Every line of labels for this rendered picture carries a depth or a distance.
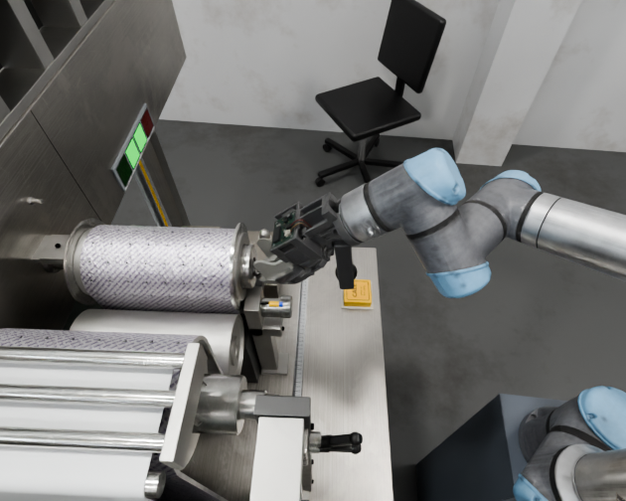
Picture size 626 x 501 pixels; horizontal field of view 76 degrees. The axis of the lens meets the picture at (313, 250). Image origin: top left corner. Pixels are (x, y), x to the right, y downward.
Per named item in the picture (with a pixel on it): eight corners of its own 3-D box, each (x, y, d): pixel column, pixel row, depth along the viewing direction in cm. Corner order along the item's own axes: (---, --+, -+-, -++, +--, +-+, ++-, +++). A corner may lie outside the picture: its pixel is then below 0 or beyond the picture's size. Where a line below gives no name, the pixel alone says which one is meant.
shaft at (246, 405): (293, 424, 46) (292, 417, 43) (241, 422, 46) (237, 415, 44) (295, 397, 48) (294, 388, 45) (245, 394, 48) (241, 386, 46)
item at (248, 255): (253, 236, 66) (258, 258, 73) (241, 236, 67) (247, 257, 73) (247, 275, 63) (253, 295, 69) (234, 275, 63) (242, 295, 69)
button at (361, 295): (371, 307, 103) (372, 302, 101) (343, 306, 103) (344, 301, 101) (369, 284, 107) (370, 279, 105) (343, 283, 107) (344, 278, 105)
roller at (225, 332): (236, 398, 68) (225, 373, 58) (88, 392, 68) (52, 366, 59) (246, 333, 75) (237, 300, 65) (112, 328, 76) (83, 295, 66)
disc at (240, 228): (241, 325, 69) (227, 278, 57) (238, 325, 69) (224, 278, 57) (252, 256, 78) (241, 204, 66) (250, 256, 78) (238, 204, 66)
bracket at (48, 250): (70, 264, 65) (64, 257, 63) (35, 263, 65) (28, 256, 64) (81, 241, 68) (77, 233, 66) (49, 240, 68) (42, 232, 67)
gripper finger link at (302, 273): (274, 263, 67) (314, 242, 62) (281, 268, 68) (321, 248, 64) (272, 286, 64) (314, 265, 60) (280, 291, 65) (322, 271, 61)
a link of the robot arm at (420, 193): (469, 212, 47) (435, 148, 46) (389, 247, 53) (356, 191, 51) (472, 192, 54) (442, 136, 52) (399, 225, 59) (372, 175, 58)
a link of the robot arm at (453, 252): (520, 255, 55) (484, 186, 53) (473, 304, 50) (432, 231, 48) (474, 259, 62) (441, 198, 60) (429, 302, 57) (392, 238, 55)
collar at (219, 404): (241, 440, 46) (233, 426, 41) (191, 438, 47) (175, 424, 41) (249, 386, 50) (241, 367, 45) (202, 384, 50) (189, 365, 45)
